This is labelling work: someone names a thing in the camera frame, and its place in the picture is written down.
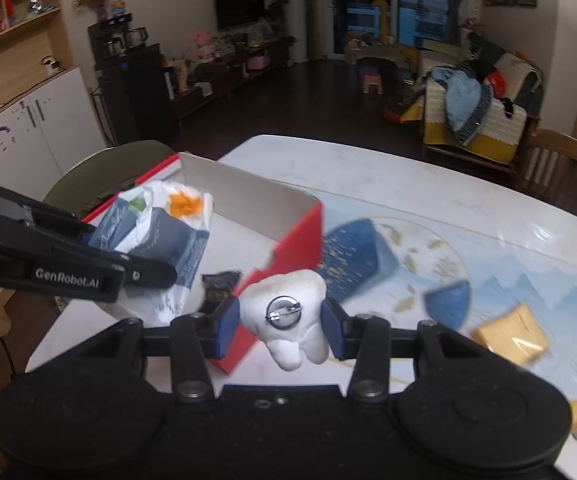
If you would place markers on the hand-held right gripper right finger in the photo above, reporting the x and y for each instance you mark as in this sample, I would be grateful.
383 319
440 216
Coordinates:
333 332

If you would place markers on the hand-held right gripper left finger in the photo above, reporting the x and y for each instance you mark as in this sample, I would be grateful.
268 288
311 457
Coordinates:
226 330

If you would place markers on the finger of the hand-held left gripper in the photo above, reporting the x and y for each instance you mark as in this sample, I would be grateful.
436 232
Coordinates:
43 215
68 277

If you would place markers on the white tooth-shaped brooch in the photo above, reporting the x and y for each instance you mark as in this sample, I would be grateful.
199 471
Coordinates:
298 342

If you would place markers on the red cardboard box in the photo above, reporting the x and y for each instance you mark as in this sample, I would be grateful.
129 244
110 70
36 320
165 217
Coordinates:
298 245

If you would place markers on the white and blue snack packet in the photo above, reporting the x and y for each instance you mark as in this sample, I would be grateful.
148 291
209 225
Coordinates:
168 232

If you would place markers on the small dark packet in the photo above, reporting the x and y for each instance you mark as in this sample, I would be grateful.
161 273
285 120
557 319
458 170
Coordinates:
218 285

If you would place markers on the olive green chair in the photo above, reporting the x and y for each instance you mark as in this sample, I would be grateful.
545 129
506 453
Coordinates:
98 175

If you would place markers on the white cabinet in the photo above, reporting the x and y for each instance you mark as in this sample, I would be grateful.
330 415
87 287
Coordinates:
63 125

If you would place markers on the dark tea cabinet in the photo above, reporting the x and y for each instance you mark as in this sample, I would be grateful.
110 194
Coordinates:
138 95

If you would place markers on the glass kettle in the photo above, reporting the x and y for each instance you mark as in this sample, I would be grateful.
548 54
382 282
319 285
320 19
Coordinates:
137 36
114 46

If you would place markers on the wrapped toast slice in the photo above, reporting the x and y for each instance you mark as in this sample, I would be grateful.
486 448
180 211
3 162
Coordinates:
511 334

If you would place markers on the blue printed table mat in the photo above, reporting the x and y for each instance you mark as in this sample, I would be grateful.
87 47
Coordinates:
518 280

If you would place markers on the dark television stand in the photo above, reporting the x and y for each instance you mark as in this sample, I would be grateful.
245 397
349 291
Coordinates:
228 77

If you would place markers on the pink plush toy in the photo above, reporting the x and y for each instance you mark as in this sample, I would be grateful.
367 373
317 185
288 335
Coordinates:
204 45

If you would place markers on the pink stool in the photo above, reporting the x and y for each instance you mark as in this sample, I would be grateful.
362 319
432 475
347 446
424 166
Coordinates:
371 84

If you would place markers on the sofa with yellow white cover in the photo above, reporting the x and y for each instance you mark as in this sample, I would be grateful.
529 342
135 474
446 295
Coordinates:
499 130

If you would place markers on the light blue jacket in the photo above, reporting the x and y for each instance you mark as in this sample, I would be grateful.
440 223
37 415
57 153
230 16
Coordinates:
461 100

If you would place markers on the wooden chair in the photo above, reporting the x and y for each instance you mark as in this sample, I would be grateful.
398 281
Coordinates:
558 146

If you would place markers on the white standing air conditioner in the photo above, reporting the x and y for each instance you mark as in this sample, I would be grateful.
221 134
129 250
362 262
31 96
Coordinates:
297 15

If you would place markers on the wooden wall shelf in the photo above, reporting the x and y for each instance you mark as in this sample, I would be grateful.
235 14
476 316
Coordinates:
18 55

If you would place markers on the wall television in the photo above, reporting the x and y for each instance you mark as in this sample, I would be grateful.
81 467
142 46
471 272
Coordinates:
238 4

